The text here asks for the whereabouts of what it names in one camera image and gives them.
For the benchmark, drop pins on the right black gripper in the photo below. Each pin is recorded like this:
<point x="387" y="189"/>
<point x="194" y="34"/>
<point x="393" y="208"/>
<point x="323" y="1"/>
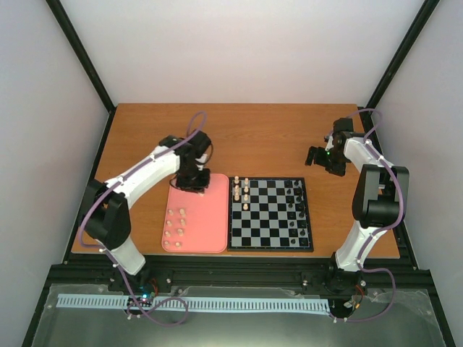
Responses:
<point x="338" y="170"/>

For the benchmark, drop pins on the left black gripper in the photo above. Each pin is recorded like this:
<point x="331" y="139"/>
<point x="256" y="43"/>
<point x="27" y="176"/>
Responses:
<point x="200" y="188"/>

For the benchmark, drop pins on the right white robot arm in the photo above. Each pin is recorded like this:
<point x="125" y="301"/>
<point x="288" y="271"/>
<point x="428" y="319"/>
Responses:
<point x="378" y="205"/>

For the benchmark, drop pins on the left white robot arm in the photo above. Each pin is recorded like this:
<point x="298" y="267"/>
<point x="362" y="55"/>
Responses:
<point x="104" y="212"/>

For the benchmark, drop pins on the black white chess board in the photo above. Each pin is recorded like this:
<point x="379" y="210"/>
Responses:
<point x="268" y="225"/>

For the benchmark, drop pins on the pink plastic tray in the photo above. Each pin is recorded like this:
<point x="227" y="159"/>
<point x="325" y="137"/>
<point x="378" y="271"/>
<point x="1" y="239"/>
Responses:
<point x="206" y="218"/>

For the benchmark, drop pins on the black aluminium frame rail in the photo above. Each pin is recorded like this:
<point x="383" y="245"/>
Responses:
<point x="299" y="274"/>

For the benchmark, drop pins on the light blue slotted cable duct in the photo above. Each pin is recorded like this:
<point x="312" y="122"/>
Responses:
<point x="195" y="304"/>

